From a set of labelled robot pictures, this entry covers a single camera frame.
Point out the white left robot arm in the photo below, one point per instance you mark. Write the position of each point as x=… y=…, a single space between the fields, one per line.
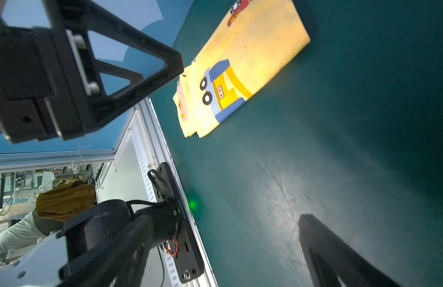
x=107 y=245

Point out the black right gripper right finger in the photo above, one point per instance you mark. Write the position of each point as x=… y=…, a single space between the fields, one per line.
x=333 y=263

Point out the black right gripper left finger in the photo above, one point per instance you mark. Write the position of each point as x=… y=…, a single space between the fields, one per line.
x=51 y=84

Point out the yellow cartoon pillowcase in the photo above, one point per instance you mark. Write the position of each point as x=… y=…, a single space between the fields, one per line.
x=253 y=42

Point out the person in mustard shirt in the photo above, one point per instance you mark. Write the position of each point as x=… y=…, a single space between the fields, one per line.
x=53 y=208

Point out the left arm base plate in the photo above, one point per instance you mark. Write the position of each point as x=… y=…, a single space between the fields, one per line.
x=182 y=247

